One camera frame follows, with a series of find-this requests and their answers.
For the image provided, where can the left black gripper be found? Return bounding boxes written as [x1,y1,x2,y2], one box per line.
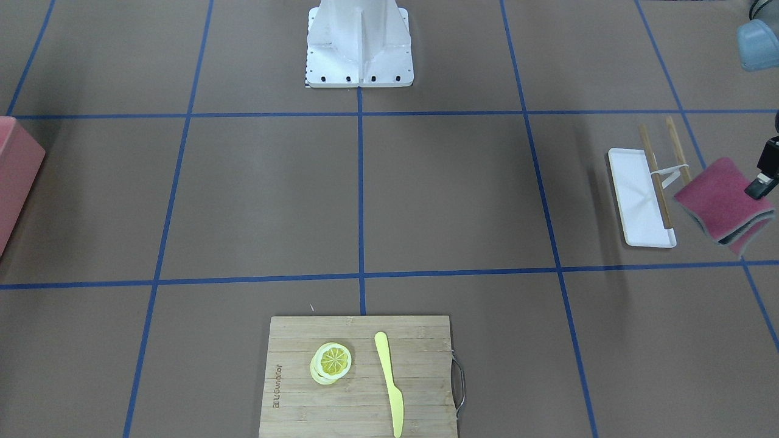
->
[745,112,778,200]

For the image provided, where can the red wiping cloth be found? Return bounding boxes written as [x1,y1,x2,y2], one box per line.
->
[674,157,777,257]

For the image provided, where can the yellow plastic knife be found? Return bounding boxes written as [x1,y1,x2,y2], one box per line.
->
[374,331,405,437]

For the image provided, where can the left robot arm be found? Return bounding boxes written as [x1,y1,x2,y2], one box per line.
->
[736,1,778,200]

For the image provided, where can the yellow lemon slices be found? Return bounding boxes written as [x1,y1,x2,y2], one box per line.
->
[309,342,352,385]

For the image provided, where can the pink plastic bin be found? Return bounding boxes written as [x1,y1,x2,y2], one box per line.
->
[1,116,46,253]

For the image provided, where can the bamboo cutting board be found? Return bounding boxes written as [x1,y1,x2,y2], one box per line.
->
[258,316,458,437]

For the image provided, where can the wooden rack bar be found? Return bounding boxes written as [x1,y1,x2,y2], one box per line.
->
[665,116,692,186]
[639,123,673,230]

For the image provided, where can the white rack tray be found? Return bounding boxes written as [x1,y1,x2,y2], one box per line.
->
[607,148,677,249]

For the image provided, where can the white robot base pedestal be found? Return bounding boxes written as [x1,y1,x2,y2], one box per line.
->
[304,1,414,88]

